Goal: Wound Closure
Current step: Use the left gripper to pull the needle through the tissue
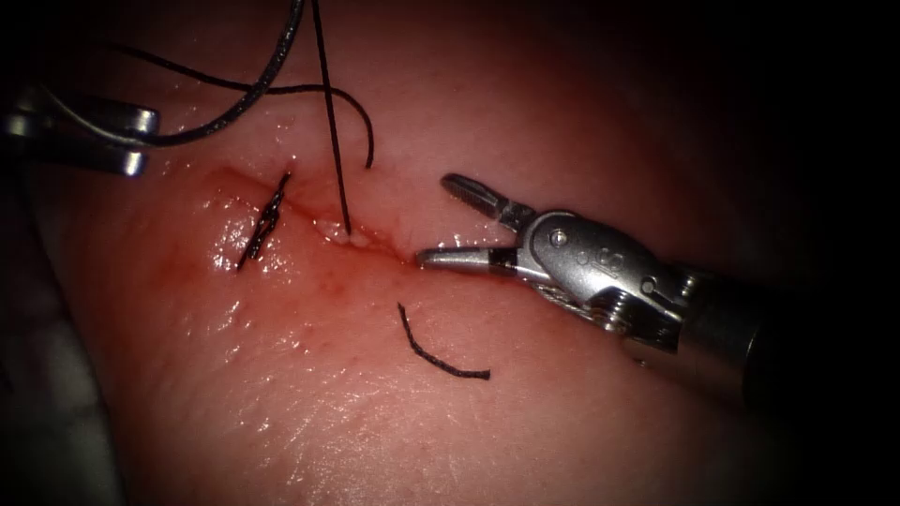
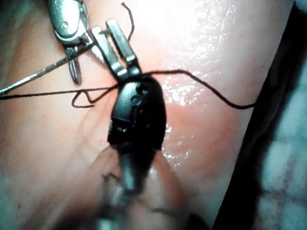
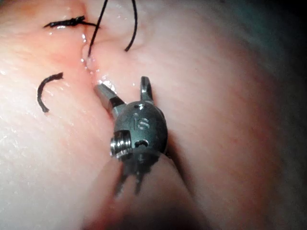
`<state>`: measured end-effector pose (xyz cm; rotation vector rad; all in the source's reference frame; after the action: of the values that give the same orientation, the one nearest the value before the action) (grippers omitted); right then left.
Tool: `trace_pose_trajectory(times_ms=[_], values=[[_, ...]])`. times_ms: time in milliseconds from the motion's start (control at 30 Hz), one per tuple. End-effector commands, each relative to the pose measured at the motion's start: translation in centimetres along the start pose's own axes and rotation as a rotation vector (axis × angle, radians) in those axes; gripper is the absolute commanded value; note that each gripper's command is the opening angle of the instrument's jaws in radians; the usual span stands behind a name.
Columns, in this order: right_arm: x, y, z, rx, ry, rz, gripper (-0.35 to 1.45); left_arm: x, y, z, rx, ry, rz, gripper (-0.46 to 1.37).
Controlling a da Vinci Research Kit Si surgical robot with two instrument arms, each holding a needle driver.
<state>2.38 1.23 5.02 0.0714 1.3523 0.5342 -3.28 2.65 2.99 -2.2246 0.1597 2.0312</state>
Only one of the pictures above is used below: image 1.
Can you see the right arm needle driver jaw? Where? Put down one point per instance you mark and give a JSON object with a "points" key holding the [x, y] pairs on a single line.
{"points": [[478, 197], [464, 258]]}

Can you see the right arm needle driver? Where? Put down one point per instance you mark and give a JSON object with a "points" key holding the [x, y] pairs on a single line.
{"points": [[598, 256]]}

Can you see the left arm needle driver jaw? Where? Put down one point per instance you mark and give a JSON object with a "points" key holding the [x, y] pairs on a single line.
{"points": [[91, 156], [105, 116]]}

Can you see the dark right arm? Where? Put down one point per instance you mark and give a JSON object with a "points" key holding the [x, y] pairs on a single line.
{"points": [[714, 330]]}

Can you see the tissue pad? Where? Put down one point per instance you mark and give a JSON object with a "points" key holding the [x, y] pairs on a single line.
{"points": [[436, 105]]}

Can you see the short cut black thread piece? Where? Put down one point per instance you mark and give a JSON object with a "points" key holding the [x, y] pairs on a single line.
{"points": [[429, 357]]}

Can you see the black stitching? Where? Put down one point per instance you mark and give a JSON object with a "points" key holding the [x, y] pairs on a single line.
{"points": [[266, 221]]}

